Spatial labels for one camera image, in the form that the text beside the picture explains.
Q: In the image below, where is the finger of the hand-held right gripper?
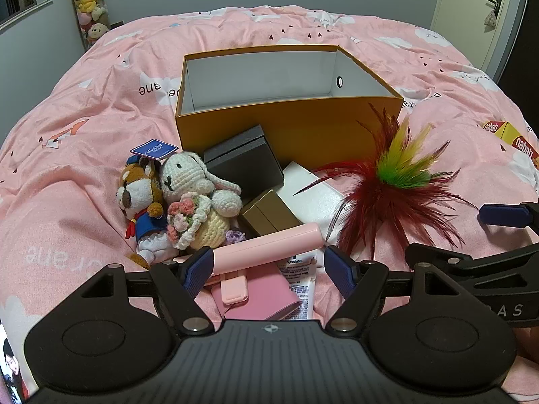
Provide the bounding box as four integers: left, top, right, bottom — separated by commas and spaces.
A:
479, 201, 539, 231
405, 242, 539, 280

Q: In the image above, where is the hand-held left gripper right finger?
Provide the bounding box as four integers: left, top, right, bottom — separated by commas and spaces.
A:
325, 245, 463, 332

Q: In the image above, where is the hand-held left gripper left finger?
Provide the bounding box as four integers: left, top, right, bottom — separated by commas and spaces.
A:
79, 247, 215, 334

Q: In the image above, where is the white lotion tube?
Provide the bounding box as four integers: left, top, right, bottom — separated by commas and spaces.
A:
278, 247, 321, 321

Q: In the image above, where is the pink selfie stick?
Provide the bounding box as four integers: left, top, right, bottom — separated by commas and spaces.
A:
170, 223, 324, 306

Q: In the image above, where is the pink leather card wallet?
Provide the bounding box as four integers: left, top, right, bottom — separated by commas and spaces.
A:
211, 267, 302, 321

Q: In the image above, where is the white glossy box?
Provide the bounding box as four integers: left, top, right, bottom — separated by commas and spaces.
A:
276, 161, 347, 225

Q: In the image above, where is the gold gift box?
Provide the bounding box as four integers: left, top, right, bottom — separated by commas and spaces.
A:
241, 189, 303, 240

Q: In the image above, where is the dark grey gift box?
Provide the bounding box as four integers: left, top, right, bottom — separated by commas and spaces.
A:
203, 125, 285, 200

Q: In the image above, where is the yellow cardboard box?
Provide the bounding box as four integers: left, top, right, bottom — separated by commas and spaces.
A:
175, 44, 405, 165

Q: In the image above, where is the yellow red wafer packet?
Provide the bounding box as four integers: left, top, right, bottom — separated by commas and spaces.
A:
495, 122, 539, 169
481, 120, 512, 139

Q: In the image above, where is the red green feather toy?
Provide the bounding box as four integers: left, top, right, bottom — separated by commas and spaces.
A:
295, 102, 478, 259

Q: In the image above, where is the white crochet bunny with bouquet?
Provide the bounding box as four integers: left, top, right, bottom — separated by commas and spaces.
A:
159, 151, 243, 251

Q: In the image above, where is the brown plush dog blue outfit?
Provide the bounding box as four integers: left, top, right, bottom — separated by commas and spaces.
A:
116, 155, 180, 269

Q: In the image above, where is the small patterned pouch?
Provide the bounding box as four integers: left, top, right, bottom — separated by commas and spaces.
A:
483, 6, 500, 32

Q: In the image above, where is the cream door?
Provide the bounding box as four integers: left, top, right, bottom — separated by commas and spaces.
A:
430, 0, 520, 70

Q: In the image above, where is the printed photo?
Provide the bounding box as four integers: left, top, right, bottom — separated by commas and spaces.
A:
0, 324, 26, 404

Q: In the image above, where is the hanging column of plush toys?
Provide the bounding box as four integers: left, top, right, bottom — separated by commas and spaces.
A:
63, 0, 112, 49

